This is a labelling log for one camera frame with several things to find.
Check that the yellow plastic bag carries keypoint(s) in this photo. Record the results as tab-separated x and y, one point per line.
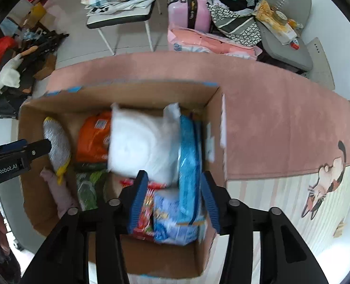
265	11

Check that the orange wrapped item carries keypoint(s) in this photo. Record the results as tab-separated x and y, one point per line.
294	23

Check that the black folded stands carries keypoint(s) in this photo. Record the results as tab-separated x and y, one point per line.
49	43

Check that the white tissue pack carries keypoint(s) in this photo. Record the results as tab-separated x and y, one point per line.
285	32

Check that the green snack packet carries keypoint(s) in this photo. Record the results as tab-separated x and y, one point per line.
89	189

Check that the yellow and silver packet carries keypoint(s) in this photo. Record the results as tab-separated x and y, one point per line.
58	145

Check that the black and white patterned bag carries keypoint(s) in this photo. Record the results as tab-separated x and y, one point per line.
237	23

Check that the orange snack packet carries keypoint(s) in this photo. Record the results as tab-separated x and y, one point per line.
93	139

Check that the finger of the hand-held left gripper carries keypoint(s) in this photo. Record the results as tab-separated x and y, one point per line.
40	148
13	146

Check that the beige flat panel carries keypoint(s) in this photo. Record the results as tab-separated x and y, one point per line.
321	65

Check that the clear plastic bottle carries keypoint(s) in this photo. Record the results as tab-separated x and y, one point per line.
281	1

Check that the white soft packet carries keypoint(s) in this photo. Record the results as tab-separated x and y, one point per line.
142	148

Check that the tape roll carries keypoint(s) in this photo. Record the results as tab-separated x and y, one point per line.
280	17

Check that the red snack packet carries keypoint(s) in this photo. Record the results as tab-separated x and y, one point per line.
146	213

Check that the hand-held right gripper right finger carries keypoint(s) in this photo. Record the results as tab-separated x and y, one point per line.
210	204

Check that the long blue packet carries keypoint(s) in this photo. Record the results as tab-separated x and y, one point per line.
189	159

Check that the pink suitcase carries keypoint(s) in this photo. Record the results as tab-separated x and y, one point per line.
192	9

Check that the grey padded chair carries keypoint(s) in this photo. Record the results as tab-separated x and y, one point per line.
284	53

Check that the light blue cloth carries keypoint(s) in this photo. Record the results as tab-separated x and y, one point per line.
10	26

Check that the white metal chair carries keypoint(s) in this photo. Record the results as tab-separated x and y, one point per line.
118	19

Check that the pink plastic pack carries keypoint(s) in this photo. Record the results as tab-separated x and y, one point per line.
207	43

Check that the light blue tissue packet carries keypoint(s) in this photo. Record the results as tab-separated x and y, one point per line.
175	213

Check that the cardboard box with yellow item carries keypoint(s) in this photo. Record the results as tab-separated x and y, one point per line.
35	14

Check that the light grey chair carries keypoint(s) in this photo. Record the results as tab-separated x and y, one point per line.
15	213

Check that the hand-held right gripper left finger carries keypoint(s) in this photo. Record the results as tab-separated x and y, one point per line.
139	201

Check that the small brown cardboard box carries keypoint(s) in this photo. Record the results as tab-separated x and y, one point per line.
44	68

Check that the pale purple cloth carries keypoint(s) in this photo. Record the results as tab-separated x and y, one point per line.
64	195

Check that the small red box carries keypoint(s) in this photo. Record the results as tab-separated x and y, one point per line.
295	44

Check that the white plush goose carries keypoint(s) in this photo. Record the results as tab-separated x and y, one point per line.
10	74

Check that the white patterned cloth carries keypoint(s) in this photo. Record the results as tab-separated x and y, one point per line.
118	7

